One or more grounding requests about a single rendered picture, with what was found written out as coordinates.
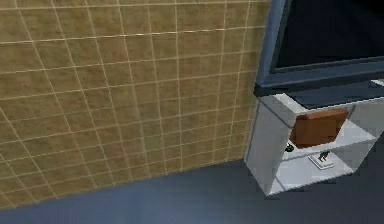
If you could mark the white shelf unit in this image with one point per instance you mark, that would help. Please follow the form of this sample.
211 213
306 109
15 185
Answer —
266 140

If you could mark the brown box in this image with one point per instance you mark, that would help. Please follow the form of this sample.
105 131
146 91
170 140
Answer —
318 128

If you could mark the small statuette on white base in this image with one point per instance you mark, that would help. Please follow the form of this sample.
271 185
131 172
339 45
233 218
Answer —
321 160

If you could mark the dark television set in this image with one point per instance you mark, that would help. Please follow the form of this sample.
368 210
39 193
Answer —
330 36

